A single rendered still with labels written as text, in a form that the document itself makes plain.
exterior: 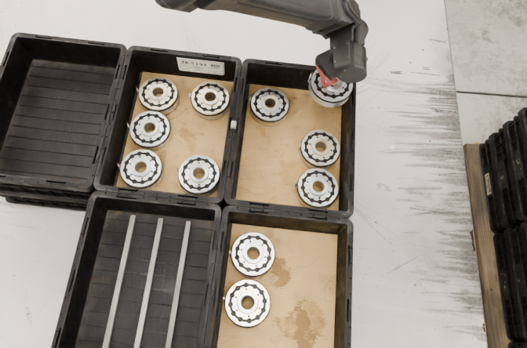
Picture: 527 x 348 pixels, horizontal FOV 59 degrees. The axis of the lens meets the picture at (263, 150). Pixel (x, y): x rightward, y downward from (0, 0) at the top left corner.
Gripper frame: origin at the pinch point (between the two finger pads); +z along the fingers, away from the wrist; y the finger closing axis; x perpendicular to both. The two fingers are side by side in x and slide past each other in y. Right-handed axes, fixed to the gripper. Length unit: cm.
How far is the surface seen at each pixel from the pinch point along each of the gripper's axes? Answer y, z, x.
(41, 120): -64, 20, 35
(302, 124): -5.4, 18.2, 0.0
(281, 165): -16.8, 18.4, -7.3
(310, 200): -16.4, 15.5, -19.4
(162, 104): -35.6, 16.2, 22.3
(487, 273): 50, 85, -68
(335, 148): -3.0, 15.1, -11.1
